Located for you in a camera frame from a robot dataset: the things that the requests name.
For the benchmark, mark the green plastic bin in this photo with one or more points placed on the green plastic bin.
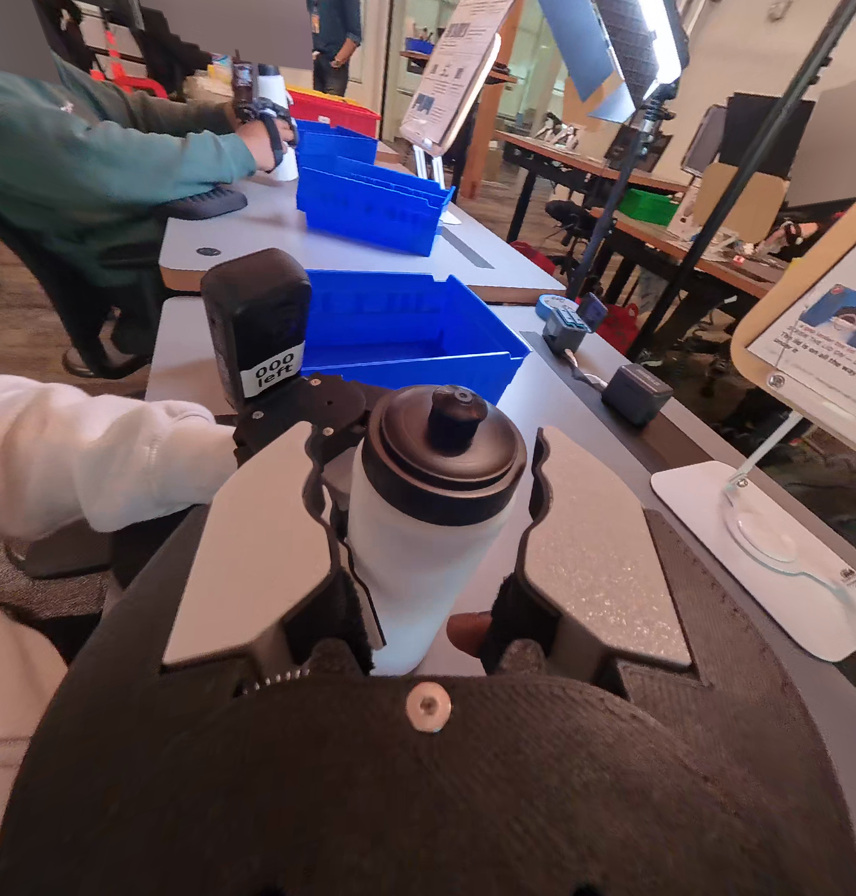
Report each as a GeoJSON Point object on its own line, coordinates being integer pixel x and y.
{"type": "Point", "coordinates": [648, 208]}

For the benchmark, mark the grey power adapter box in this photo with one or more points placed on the grey power adapter box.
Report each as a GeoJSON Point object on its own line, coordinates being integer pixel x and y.
{"type": "Point", "coordinates": [634, 399]}

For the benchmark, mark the small grey charger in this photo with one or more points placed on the small grey charger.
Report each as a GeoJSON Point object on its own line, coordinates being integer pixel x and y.
{"type": "Point", "coordinates": [564, 336]}

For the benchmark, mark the wooden instruction board stand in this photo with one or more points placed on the wooden instruction board stand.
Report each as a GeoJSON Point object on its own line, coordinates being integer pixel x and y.
{"type": "Point", "coordinates": [456, 70]}
{"type": "Point", "coordinates": [791, 574]}

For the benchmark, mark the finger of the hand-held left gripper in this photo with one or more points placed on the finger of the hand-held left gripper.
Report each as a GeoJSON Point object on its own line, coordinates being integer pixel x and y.
{"type": "Point", "coordinates": [340, 479]}
{"type": "Point", "coordinates": [368, 602]}

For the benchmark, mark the red crate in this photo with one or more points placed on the red crate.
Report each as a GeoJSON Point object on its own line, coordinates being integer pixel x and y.
{"type": "Point", "coordinates": [620, 329]}

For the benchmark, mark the blue tape roll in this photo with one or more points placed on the blue tape roll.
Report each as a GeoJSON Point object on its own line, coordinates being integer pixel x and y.
{"type": "Point", "coordinates": [550, 302]}

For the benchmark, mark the black monitor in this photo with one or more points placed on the black monitor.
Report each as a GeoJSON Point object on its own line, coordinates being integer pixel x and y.
{"type": "Point", "coordinates": [770, 133]}

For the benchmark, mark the wooden post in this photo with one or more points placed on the wooden post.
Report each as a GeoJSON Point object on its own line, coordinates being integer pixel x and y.
{"type": "Point", "coordinates": [487, 140]}

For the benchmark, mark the long wooden table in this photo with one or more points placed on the long wooden table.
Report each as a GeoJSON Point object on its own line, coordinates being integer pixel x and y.
{"type": "Point", "coordinates": [561, 150]}

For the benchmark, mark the person's left forearm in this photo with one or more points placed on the person's left forearm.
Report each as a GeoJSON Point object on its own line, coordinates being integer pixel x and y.
{"type": "Point", "coordinates": [85, 455]}

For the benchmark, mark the white plastic bottle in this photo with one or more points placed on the white plastic bottle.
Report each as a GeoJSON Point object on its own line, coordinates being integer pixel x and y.
{"type": "Point", "coordinates": [414, 574]}

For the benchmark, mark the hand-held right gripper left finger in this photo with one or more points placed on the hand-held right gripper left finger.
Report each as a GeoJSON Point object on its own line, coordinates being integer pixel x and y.
{"type": "Point", "coordinates": [253, 560]}

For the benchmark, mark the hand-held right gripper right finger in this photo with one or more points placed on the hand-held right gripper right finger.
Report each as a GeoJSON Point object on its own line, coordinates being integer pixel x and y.
{"type": "Point", "coordinates": [603, 567]}

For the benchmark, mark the grey tablet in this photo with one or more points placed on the grey tablet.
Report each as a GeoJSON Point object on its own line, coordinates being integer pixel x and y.
{"type": "Point", "coordinates": [704, 140]}

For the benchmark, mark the blue plastic bin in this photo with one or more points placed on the blue plastic bin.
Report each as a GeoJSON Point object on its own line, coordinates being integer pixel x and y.
{"type": "Point", "coordinates": [372, 210]}
{"type": "Point", "coordinates": [414, 322]}
{"type": "Point", "coordinates": [337, 143]}

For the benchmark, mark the small blue box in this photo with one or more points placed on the small blue box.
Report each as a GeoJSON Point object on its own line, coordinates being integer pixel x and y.
{"type": "Point", "coordinates": [594, 309]}

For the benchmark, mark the red plastic bin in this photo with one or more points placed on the red plastic bin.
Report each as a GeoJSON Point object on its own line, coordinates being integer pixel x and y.
{"type": "Point", "coordinates": [337, 108]}

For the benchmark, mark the person's right hand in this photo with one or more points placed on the person's right hand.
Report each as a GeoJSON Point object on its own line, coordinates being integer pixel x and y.
{"type": "Point", "coordinates": [470, 630]}

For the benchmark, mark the cardboard sheet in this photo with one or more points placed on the cardboard sheet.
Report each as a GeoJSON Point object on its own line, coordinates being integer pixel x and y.
{"type": "Point", "coordinates": [742, 203]}

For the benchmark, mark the black bottle lid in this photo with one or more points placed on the black bottle lid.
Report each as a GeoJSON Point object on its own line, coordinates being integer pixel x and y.
{"type": "Point", "coordinates": [442, 469]}

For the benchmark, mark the black textured pad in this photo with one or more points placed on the black textured pad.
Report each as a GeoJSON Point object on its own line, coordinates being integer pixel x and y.
{"type": "Point", "coordinates": [204, 203]}

